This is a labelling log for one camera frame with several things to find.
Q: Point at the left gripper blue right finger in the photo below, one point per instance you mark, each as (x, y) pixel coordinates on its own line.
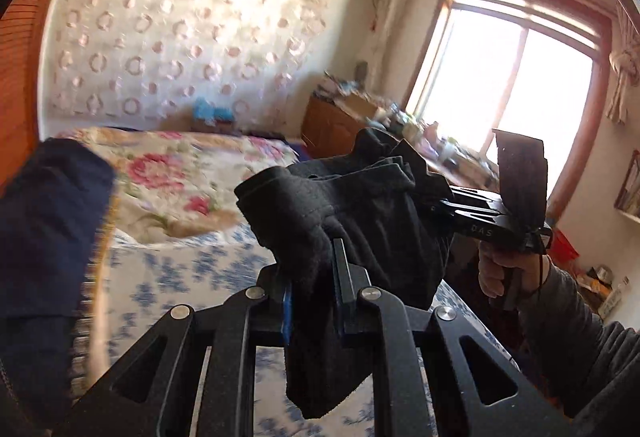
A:
(345, 294)

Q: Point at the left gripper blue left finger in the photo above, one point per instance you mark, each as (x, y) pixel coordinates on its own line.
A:
(286, 325)

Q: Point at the black printed t-shirt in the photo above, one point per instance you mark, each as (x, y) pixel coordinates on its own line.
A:
(374, 201)

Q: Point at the grey sleeve right forearm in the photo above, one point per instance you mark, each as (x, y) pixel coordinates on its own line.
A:
(590, 366)

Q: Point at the person's right hand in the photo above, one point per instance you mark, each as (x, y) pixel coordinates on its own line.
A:
(495, 263)

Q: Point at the blue white floral sheet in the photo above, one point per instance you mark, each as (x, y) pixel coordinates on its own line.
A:
(146, 280)

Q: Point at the wooden framed window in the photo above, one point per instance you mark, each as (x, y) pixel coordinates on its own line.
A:
(532, 67)

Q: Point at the pink floral quilt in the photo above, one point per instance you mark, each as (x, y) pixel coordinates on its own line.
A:
(180, 185)

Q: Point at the wooden low cabinet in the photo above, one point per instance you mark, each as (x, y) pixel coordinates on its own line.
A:
(329, 131)

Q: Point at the cardboard box on cabinet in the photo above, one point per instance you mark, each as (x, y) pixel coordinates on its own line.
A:
(360, 105)

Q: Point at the yellow folded blanket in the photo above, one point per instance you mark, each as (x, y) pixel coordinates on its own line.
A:
(90, 335)

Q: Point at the navy folded blanket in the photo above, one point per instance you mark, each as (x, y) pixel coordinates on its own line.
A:
(51, 211)

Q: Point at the beige side curtain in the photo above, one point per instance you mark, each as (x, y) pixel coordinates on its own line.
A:
(388, 15)

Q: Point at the sheer circle pattern curtain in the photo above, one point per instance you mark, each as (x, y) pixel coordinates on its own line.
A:
(144, 64)

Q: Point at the wooden louvered wardrobe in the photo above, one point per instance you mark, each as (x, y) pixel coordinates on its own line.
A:
(21, 34)

